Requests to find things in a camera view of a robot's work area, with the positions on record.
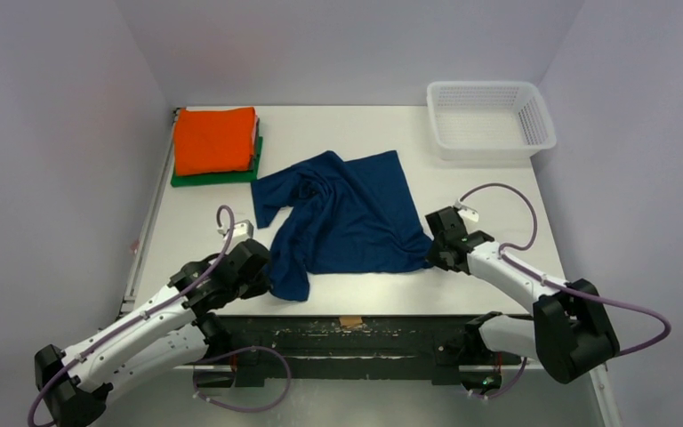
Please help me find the blue t shirt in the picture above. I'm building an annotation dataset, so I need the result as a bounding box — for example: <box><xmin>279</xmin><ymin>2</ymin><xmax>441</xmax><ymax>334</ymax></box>
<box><xmin>251</xmin><ymin>150</ymin><xmax>432</xmax><ymax>302</ymax></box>

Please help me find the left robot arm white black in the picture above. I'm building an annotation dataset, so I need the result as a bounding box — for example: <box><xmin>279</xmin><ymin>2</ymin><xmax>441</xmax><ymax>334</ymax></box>
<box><xmin>28</xmin><ymin>238</ymin><xmax>271</xmax><ymax>426</ymax></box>

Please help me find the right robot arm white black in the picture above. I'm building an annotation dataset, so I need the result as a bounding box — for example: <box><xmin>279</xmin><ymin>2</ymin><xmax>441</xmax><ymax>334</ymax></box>
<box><xmin>426</xmin><ymin>206</ymin><xmax>621</xmax><ymax>383</ymax></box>

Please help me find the folded green t shirt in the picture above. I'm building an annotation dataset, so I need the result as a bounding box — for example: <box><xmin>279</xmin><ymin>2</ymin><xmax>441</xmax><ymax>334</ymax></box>
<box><xmin>170</xmin><ymin>166</ymin><xmax>258</xmax><ymax>188</ymax></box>

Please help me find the brown tape piece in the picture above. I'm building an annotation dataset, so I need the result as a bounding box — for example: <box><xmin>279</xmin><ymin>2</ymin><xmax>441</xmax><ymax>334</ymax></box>
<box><xmin>339</xmin><ymin>316</ymin><xmax>365</xmax><ymax>329</ymax></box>

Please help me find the folded dark t shirt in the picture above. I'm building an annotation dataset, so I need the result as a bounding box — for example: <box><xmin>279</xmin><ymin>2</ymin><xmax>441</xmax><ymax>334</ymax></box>
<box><xmin>250</xmin><ymin>117</ymin><xmax>262</xmax><ymax>174</ymax></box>

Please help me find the white plastic basket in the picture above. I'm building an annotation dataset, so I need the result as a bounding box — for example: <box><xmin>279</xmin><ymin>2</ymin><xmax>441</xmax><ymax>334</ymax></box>
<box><xmin>426</xmin><ymin>81</ymin><xmax>558</xmax><ymax>165</ymax></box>

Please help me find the folded orange t shirt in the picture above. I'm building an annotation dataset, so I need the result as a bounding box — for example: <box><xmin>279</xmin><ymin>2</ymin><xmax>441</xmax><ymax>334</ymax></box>
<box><xmin>173</xmin><ymin>107</ymin><xmax>258</xmax><ymax>176</ymax></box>

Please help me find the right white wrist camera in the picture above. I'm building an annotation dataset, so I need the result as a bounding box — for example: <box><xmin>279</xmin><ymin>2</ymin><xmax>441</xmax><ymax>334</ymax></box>
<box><xmin>453</xmin><ymin>200</ymin><xmax>479</xmax><ymax>224</ymax></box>

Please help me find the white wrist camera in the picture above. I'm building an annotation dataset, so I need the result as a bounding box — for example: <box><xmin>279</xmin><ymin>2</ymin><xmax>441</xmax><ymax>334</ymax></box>
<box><xmin>453</xmin><ymin>200</ymin><xmax>479</xmax><ymax>224</ymax></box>
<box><xmin>218</xmin><ymin>220</ymin><xmax>254</xmax><ymax>240</ymax></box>

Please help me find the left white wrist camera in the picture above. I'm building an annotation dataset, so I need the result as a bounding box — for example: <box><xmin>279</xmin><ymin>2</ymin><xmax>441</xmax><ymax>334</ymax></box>
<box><xmin>218</xmin><ymin>220</ymin><xmax>254</xmax><ymax>240</ymax></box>

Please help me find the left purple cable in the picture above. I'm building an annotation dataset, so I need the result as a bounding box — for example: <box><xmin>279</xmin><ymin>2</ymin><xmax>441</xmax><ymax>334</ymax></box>
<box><xmin>26</xmin><ymin>205</ymin><xmax>237</xmax><ymax>427</ymax></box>

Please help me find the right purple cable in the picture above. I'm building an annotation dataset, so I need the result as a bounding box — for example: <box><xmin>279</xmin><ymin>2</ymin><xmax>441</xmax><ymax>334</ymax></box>
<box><xmin>458</xmin><ymin>182</ymin><xmax>672</xmax><ymax>358</ymax></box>

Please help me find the black mounting base rail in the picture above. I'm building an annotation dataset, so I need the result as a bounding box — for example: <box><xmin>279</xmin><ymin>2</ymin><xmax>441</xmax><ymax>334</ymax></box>
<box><xmin>188</xmin><ymin>315</ymin><xmax>521</xmax><ymax>387</ymax></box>

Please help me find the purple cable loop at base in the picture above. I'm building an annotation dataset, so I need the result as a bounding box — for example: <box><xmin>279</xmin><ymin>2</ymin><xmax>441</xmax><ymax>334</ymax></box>
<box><xmin>192</xmin><ymin>344</ymin><xmax>293</xmax><ymax>412</ymax></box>

